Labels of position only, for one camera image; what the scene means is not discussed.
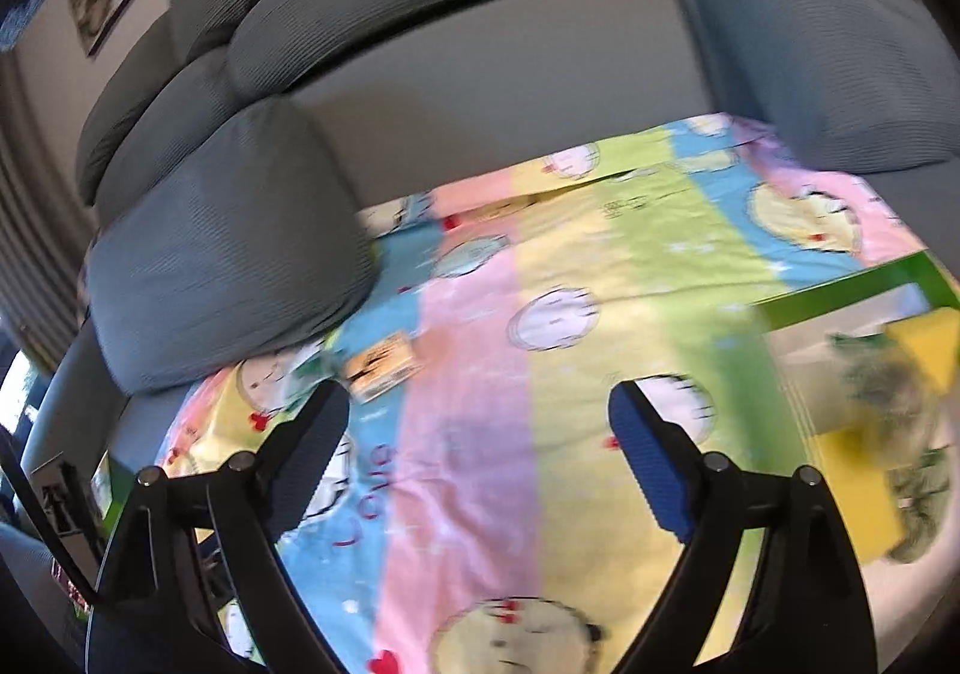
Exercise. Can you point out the grey sofa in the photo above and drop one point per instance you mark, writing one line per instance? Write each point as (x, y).
(465, 83)

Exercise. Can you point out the small yellow card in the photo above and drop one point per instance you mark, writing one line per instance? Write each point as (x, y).
(381, 367)

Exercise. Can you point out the green scrubbing pad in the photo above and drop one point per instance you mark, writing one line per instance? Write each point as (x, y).
(886, 396)

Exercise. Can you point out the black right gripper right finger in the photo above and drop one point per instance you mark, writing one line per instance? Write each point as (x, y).
(767, 580)

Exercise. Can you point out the green printed plastic bag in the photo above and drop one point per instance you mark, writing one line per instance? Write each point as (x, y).
(922, 494)

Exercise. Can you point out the colourful cartoon bed sheet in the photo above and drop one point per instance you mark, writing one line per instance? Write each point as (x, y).
(480, 516)

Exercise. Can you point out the yellow sponge lower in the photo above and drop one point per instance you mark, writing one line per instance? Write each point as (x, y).
(861, 491)

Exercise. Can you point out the grey curtain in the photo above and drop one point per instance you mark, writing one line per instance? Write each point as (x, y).
(37, 231)

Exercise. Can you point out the yellow sponge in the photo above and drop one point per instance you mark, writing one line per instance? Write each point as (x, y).
(861, 491)
(931, 340)

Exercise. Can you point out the yellow sponge upper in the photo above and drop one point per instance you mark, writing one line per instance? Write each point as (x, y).
(931, 340)

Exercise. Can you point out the green storage box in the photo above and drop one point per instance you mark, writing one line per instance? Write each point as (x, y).
(910, 603)

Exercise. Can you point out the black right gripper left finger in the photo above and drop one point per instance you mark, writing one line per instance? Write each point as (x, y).
(192, 581)

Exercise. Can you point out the grey sofa cushion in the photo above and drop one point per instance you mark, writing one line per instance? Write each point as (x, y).
(251, 245)

